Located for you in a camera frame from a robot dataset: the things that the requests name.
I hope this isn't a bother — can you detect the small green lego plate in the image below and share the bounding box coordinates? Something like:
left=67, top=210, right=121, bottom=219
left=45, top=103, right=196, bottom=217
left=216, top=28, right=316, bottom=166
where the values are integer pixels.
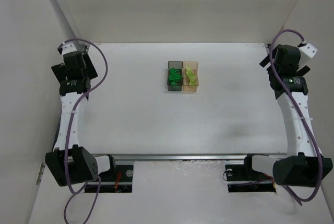
left=169, top=68, right=181, bottom=75

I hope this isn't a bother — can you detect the yellow lego from cluster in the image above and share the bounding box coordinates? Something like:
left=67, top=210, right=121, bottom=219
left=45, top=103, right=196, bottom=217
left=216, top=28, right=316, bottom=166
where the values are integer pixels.
left=186, top=76, right=196, bottom=80

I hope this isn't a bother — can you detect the yellow lego brick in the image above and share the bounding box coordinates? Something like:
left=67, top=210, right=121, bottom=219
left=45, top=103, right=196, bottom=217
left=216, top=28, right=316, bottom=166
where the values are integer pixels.
left=189, top=79, right=196, bottom=86
left=185, top=69, right=195, bottom=77

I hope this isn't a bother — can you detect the green lego from cluster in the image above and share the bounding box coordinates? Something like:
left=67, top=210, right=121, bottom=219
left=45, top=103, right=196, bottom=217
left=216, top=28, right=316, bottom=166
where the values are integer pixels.
left=168, top=74, right=182, bottom=82

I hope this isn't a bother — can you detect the green yellow lego cluster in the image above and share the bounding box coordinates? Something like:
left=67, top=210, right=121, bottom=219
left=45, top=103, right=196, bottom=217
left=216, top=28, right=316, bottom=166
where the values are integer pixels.
left=169, top=81, right=179, bottom=86

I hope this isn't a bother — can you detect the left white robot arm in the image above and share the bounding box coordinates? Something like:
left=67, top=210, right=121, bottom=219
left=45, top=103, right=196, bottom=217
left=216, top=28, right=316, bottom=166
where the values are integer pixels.
left=45, top=51, right=116, bottom=187

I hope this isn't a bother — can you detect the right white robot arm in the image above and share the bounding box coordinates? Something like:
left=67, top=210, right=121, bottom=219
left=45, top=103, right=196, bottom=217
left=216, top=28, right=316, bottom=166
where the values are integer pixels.
left=245, top=44, right=333, bottom=187

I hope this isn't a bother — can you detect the light wooden container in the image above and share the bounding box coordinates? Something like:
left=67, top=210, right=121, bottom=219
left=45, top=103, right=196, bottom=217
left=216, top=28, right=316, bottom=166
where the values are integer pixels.
left=182, top=61, right=199, bottom=92

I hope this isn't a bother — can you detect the dark grey transparent container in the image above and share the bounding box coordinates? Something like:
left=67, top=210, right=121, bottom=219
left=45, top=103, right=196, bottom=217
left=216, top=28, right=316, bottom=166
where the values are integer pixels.
left=167, top=61, right=183, bottom=92

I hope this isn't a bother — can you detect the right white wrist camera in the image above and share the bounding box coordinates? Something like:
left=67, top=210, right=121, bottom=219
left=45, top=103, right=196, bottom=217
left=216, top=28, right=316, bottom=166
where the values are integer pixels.
left=298, top=42, right=318, bottom=67

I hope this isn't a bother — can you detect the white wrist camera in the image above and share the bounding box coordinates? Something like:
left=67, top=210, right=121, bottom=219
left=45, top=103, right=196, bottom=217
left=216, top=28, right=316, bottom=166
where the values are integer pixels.
left=57, top=40, right=87, bottom=55
left=298, top=42, right=318, bottom=67

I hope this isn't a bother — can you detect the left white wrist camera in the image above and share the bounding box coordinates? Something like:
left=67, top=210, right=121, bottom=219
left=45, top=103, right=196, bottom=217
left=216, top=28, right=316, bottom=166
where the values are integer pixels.
left=57, top=40, right=87, bottom=55

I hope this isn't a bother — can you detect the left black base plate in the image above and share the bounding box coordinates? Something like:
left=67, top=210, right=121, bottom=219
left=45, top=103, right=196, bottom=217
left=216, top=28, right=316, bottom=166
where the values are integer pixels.
left=99, top=161, right=134, bottom=193

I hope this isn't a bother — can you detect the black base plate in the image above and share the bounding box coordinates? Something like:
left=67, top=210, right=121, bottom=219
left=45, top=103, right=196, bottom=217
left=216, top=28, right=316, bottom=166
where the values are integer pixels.
left=99, top=161, right=134, bottom=193
left=223, top=163, right=276, bottom=193

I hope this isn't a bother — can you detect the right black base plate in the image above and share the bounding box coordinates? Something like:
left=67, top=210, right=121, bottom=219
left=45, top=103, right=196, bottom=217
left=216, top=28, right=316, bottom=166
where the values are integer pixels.
left=223, top=163, right=276, bottom=193

